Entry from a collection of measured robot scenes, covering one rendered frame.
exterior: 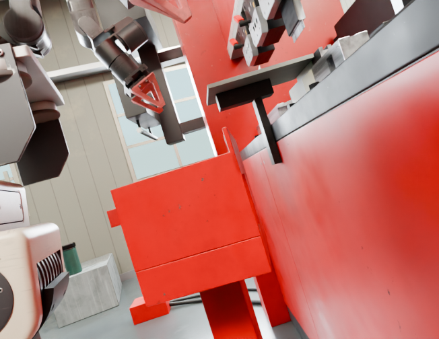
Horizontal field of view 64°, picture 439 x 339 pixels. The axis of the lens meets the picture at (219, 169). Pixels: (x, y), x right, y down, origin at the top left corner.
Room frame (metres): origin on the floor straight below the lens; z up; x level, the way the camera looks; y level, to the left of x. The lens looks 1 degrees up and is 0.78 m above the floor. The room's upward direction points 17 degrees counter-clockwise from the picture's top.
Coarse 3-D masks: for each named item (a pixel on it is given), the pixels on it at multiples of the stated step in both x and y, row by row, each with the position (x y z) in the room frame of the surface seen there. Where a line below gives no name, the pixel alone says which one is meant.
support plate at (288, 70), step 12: (300, 60) 0.82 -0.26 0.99; (252, 72) 0.81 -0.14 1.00; (264, 72) 0.81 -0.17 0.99; (276, 72) 0.85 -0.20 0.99; (288, 72) 0.89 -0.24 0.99; (300, 72) 0.93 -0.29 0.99; (216, 84) 0.81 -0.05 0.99; (228, 84) 0.82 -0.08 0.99; (240, 84) 0.86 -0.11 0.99; (276, 84) 0.99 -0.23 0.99
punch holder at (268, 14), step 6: (264, 0) 0.96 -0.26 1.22; (270, 0) 0.91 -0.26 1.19; (276, 0) 0.88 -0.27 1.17; (282, 0) 0.89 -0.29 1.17; (300, 0) 0.93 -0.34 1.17; (264, 6) 0.97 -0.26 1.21; (270, 6) 0.92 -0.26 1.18; (276, 6) 0.92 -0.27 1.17; (282, 6) 0.93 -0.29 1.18; (264, 12) 0.99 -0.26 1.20; (270, 12) 0.94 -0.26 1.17; (276, 12) 0.96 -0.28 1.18; (270, 18) 0.98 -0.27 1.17; (276, 18) 1.00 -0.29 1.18
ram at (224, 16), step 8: (216, 0) 1.64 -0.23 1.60; (224, 0) 1.47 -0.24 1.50; (232, 0) 1.33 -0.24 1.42; (240, 0) 1.21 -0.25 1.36; (216, 8) 1.70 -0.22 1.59; (224, 8) 1.52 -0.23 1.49; (232, 8) 1.37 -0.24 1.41; (240, 8) 1.25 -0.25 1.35; (224, 16) 1.57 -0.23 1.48; (224, 24) 1.63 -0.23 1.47; (224, 32) 1.69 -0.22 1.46; (232, 48) 1.62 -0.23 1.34; (240, 48) 1.64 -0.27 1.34; (232, 56) 1.72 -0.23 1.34; (240, 56) 1.76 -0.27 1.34
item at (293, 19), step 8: (288, 0) 0.88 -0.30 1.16; (296, 0) 0.86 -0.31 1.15; (288, 8) 0.90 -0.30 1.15; (296, 8) 0.86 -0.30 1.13; (288, 16) 0.91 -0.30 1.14; (296, 16) 0.86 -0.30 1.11; (304, 16) 0.86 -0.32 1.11; (288, 24) 0.93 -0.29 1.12; (296, 24) 0.89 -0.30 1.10; (288, 32) 0.95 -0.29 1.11; (296, 32) 0.92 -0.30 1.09
